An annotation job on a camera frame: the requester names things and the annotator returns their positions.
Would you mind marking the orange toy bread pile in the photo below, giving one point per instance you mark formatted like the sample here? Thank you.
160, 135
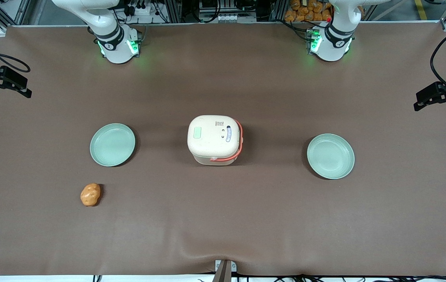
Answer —
305, 11

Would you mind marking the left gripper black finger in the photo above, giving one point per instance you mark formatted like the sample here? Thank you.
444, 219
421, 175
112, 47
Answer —
421, 106

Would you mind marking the orange toy potato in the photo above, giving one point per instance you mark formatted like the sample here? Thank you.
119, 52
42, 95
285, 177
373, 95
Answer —
90, 194

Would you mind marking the brown table mat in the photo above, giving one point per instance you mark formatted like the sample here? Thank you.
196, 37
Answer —
222, 219

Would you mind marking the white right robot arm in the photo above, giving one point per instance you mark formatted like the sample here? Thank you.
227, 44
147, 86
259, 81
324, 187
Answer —
117, 51

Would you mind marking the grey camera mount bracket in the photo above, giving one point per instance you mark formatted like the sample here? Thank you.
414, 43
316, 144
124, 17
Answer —
224, 270

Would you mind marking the white power strip with plugs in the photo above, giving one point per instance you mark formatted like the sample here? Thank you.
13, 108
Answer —
144, 10

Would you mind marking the pale green plate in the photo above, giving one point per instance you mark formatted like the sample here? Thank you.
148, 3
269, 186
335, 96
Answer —
112, 145
330, 156

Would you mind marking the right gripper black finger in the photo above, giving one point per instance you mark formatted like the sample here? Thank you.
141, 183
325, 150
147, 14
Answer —
24, 93

